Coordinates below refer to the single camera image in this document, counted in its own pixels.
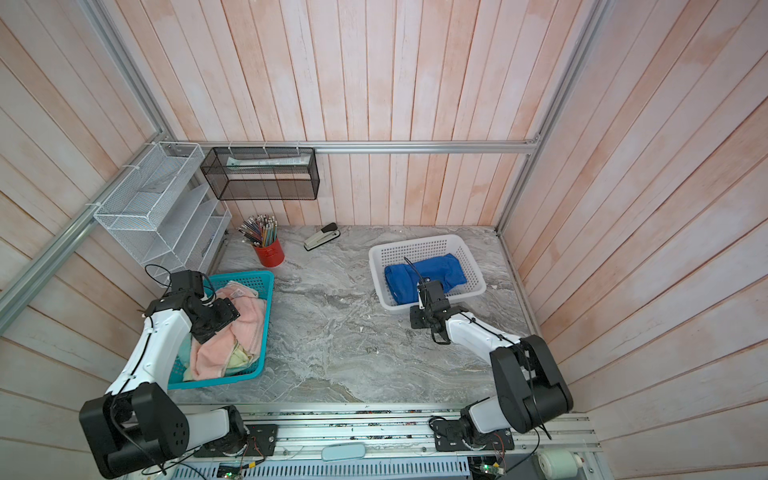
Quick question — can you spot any coloured pencils bunch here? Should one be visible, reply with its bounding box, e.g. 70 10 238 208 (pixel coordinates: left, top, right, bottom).
238 214 278 248

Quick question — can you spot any black mesh wall basket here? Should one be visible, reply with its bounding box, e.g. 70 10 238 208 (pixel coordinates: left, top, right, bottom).
201 146 320 201

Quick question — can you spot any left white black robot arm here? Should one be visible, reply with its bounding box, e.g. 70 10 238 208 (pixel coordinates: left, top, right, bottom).
79 270 248 479

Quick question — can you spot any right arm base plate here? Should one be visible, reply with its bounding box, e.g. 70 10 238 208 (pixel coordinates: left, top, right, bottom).
427 416 514 453

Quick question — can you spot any red pencil cup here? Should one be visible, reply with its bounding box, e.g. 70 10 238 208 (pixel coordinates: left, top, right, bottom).
253 240 285 268

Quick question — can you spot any white plastic basket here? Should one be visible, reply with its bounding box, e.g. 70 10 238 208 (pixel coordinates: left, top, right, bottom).
369 234 486 312

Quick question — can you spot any pale green towel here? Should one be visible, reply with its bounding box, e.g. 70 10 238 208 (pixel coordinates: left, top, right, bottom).
225 343 256 376

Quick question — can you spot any teal plastic basket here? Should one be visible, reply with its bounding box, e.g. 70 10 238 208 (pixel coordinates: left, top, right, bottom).
168 271 274 390

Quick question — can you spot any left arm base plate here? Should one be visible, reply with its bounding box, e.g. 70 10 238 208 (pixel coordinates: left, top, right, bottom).
194 424 279 458

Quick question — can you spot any blue towel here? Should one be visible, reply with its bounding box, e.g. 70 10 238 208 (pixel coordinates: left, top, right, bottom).
384 254 467 305

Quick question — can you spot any white tape roll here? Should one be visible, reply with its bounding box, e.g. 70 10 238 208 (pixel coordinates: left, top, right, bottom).
536 449 584 480

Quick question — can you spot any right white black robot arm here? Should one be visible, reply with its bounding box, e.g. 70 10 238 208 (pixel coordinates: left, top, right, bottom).
410 280 574 451

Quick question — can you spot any black grey stapler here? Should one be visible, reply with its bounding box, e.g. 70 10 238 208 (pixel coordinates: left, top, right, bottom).
303 222 340 251

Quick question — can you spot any pink towel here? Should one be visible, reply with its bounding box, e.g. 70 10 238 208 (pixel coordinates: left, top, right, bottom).
179 281 267 381

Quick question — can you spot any white wire wall shelf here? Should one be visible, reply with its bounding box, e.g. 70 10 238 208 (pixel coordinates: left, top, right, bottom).
95 142 231 283

